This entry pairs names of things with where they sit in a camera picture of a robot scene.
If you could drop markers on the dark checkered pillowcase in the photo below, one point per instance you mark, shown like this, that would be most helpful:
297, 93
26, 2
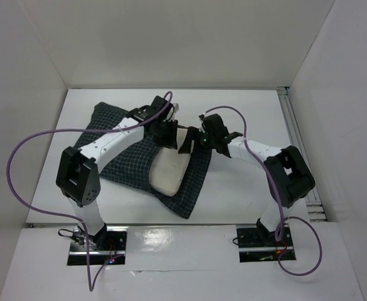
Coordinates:
132, 167

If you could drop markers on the cream white pillow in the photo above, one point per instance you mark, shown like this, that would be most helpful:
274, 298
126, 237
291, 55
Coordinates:
169, 167

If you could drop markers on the aluminium rail frame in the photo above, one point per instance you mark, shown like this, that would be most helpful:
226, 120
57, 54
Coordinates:
313, 201

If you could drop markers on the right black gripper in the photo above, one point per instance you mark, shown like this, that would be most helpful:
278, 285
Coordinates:
199, 138

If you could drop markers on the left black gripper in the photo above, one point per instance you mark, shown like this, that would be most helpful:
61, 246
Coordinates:
170, 141

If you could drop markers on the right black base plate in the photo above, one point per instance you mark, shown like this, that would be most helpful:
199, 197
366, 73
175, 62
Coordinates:
253, 248

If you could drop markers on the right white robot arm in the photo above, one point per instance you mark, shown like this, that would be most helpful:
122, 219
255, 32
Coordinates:
288, 176

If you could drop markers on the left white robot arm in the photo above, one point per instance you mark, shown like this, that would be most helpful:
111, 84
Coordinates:
79, 171

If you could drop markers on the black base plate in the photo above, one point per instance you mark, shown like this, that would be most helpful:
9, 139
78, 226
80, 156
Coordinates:
111, 250
253, 248

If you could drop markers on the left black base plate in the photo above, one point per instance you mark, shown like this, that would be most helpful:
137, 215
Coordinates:
111, 250

